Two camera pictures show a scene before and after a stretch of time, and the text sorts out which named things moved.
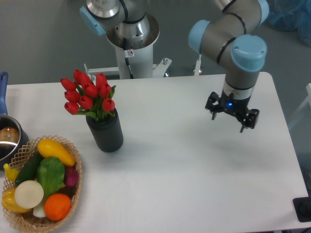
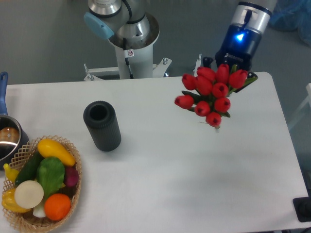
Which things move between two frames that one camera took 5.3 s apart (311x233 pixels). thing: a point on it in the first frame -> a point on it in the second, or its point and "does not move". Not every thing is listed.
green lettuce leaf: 50,172 does not move
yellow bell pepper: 9,202 does not move
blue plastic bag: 290,15 does not move
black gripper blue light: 237,107 -> 239,45
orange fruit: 57,207 does not move
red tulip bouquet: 83,96 -> 208,92
